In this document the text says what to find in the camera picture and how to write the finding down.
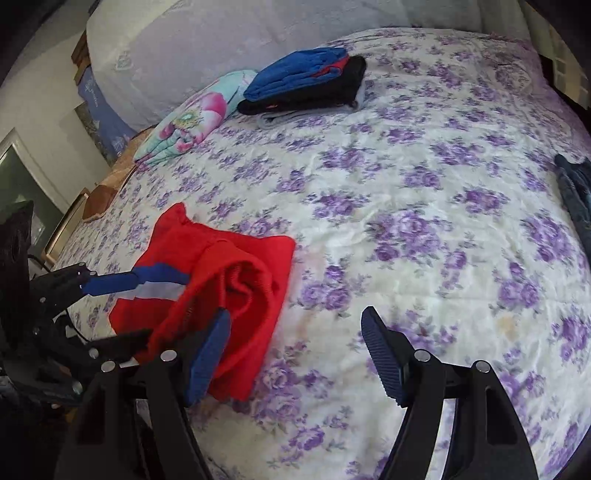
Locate brown quilted pillow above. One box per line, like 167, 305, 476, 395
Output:
82, 128, 153, 223

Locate folded black garment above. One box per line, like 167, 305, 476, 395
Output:
238, 55, 367, 115

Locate red blue white pants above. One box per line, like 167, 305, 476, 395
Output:
82, 203, 296, 401

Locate window with white frame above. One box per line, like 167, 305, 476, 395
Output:
1, 128, 67, 258

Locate purple floral bedspread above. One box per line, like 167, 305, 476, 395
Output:
59, 28, 590, 479

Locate white lace headboard cover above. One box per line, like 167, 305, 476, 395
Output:
86, 1, 485, 129

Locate folded turquoise floral quilt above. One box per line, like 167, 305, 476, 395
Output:
133, 70, 256, 165

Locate folded blue garment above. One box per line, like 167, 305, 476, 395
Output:
245, 47, 349, 102

